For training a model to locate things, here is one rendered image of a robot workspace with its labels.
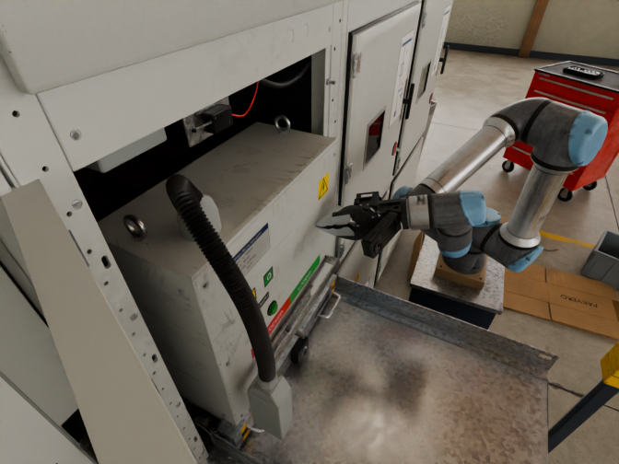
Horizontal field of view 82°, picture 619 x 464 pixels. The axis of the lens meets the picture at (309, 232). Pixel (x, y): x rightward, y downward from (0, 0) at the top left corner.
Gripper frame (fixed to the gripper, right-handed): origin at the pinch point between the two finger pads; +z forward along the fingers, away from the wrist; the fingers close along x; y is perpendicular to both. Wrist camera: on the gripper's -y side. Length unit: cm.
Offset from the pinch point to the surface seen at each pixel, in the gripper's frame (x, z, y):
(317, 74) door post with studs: 28.9, -3.1, 19.0
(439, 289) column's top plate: -56, -26, 30
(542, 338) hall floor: -149, -80, 76
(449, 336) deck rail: -46, -27, 3
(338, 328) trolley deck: -37.7, 3.7, -0.6
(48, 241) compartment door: 38, 1, -50
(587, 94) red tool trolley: -77, -142, 238
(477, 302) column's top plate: -59, -38, 27
